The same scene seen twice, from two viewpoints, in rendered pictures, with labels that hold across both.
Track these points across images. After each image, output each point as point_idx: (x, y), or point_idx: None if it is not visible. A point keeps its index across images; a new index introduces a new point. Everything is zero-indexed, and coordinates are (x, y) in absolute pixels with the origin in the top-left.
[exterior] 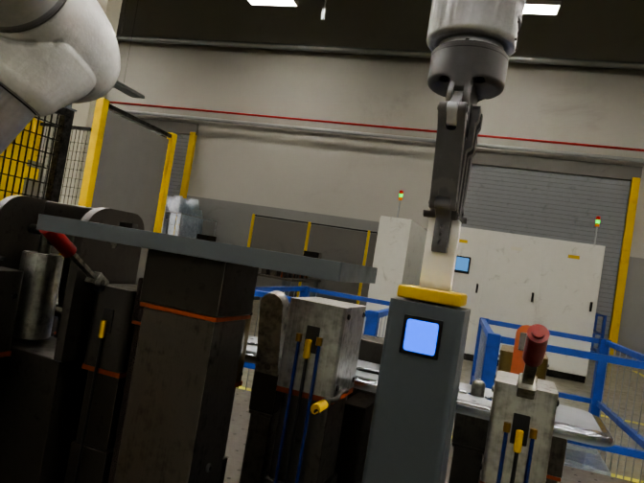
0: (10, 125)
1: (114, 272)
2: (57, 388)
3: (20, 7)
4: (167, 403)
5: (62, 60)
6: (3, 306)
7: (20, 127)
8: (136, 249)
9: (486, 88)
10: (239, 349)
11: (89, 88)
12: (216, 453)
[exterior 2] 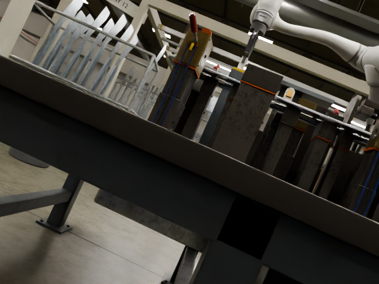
0: (369, 93)
1: (346, 116)
2: (328, 156)
3: (359, 68)
4: None
5: (365, 69)
6: (352, 142)
7: (372, 92)
8: (353, 106)
9: (252, 31)
10: None
11: (373, 69)
12: (263, 130)
